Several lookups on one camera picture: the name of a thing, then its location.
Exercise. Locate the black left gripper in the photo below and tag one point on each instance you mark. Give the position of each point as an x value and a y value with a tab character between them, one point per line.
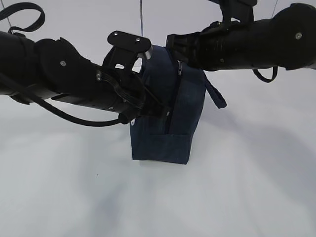
152	105

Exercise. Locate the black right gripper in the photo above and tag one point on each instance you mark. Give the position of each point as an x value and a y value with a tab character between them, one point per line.
186	48

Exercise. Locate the dark navy fabric lunch bag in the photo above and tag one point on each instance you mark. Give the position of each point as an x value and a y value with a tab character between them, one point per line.
183	89

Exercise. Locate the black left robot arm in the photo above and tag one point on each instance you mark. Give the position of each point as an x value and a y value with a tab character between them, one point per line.
54	69

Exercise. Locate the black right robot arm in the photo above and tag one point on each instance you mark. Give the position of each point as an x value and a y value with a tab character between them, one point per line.
239	41

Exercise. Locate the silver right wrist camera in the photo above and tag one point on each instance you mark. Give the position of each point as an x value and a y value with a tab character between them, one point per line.
241	10

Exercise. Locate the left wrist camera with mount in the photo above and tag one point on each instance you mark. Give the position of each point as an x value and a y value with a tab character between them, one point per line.
126	49

